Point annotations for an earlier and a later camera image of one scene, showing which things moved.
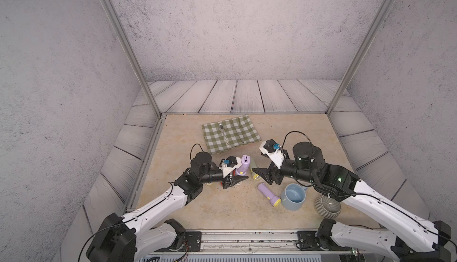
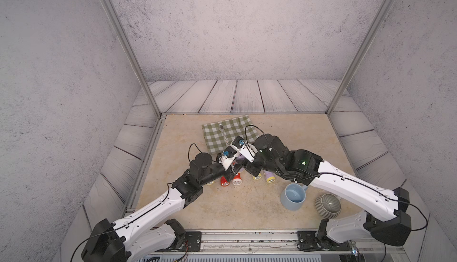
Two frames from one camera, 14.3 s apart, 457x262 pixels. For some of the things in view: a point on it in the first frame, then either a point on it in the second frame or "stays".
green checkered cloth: [221, 135] stays
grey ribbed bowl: [327, 206] stays
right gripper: [269, 173] to [249, 167]
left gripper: [232, 181] to [232, 171]
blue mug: [293, 196] stays
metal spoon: [221, 126] stays
